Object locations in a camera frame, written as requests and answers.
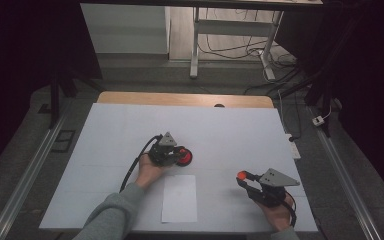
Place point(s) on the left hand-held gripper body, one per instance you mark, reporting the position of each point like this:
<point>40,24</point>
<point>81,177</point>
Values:
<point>163,155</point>

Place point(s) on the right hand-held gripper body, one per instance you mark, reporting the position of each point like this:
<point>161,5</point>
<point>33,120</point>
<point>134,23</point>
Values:
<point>270,196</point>

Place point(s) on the round red ink pad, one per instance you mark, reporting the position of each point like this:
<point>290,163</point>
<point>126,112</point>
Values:
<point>188,156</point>

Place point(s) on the small red stamp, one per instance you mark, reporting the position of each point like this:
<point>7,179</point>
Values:
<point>241,175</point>

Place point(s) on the white paper sheet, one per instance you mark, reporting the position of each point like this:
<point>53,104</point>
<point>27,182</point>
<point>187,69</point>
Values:
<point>179,200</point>

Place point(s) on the person's right hand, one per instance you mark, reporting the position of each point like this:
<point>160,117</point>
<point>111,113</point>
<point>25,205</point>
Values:
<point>280,216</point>

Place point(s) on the person's left hand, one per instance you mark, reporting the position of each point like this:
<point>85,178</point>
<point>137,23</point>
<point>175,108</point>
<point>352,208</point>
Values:
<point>148,173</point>

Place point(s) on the white power strip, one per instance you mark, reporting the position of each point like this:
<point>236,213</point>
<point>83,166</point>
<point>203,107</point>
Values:
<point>294,150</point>

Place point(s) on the small white adapter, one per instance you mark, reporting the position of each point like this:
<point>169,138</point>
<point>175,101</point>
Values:
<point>318,120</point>

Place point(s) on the black floor plate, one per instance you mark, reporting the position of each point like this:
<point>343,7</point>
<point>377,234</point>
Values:
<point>63,141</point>

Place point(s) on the black stand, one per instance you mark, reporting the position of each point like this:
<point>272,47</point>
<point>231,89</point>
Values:
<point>323,96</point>
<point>55,100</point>

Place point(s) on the white cabinet panel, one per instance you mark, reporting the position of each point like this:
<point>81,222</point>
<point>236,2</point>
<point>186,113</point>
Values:
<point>126,30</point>

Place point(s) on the aluminium rail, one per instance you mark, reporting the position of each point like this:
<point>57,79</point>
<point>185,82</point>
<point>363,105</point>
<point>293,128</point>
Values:
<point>343,173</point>
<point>26,173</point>

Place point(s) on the white desk frame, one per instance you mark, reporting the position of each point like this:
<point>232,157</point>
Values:
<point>230,27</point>

